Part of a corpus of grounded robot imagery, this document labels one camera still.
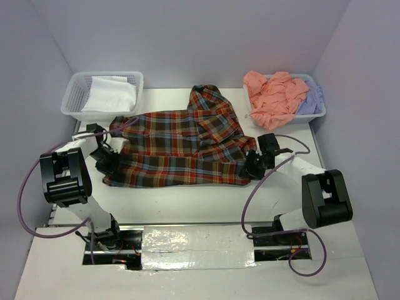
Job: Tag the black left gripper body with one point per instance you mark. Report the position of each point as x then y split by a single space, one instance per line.
106 159

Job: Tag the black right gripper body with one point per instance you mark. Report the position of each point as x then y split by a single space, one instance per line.
255 165

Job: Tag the plaid flannel long sleeve shirt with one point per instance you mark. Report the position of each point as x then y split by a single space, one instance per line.
202 144

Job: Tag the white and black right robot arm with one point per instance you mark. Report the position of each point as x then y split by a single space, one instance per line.
324 196

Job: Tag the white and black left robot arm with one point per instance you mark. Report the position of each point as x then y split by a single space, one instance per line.
66 181

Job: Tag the white plastic basket right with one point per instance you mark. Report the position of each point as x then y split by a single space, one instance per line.
298 119

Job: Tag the white plastic basket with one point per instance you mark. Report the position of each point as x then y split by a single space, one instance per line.
298 119
77 93

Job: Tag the white folded cloth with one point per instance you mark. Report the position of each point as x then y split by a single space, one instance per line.
110 94

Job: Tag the orange crumpled shirt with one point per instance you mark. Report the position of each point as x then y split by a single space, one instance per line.
274 101

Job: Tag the white plastic basket left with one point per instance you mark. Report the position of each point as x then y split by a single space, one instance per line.
77 93

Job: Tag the lavender crumpled shirt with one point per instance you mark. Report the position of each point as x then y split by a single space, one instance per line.
313 104

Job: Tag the silver foil tape panel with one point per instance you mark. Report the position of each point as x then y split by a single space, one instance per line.
173 248

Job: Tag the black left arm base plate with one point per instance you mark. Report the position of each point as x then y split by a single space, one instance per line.
125 252

